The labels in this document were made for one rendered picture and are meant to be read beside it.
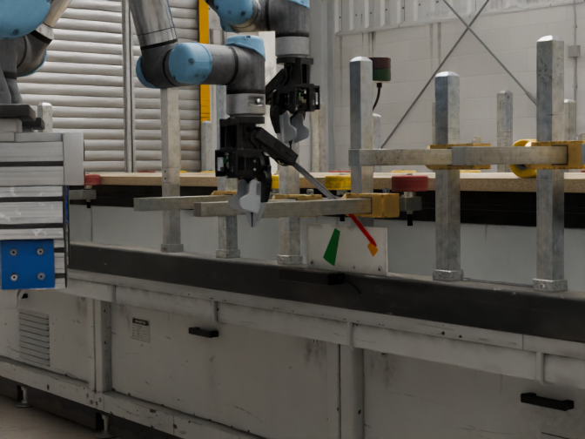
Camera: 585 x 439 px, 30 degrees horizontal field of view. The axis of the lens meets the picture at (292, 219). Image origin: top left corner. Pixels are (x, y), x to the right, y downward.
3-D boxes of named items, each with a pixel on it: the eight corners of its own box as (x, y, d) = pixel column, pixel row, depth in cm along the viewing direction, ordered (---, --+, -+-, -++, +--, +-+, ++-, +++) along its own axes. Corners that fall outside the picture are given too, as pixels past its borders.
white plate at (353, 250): (386, 275, 227) (385, 227, 227) (305, 267, 247) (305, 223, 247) (387, 275, 227) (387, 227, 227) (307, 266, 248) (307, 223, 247)
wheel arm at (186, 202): (140, 214, 252) (140, 196, 252) (133, 214, 255) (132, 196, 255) (287, 208, 280) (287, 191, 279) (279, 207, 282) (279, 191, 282)
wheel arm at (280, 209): (265, 222, 212) (265, 200, 212) (254, 222, 215) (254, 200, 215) (422, 213, 239) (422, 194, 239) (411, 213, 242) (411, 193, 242)
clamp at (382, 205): (382, 218, 227) (382, 193, 227) (339, 216, 238) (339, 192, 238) (401, 217, 231) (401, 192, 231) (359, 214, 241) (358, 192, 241)
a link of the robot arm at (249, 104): (249, 96, 216) (275, 94, 209) (250, 119, 216) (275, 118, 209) (218, 95, 211) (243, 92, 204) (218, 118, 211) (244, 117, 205)
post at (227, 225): (226, 261, 273) (223, 69, 270) (218, 260, 276) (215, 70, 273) (238, 260, 275) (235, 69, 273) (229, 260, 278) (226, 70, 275)
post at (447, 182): (448, 316, 215) (447, 70, 213) (435, 314, 218) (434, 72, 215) (460, 314, 217) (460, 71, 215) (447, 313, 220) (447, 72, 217)
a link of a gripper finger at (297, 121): (303, 155, 238) (302, 112, 238) (285, 155, 243) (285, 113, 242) (313, 154, 240) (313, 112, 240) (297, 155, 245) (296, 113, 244)
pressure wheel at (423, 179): (410, 226, 234) (409, 173, 233) (384, 226, 240) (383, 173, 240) (435, 226, 239) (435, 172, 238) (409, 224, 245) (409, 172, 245)
